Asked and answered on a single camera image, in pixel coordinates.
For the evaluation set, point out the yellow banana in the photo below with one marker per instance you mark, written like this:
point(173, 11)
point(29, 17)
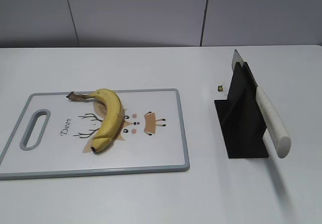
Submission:
point(113, 120)

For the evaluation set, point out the white-handled kitchen knife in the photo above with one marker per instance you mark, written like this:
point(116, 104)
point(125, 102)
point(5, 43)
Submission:
point(276, 128)

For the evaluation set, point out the black knife stand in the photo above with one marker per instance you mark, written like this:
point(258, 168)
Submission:
point(240, 119)

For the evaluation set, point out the white grey-rimmed cutting board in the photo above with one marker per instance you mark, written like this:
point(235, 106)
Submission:
point(52, 137)

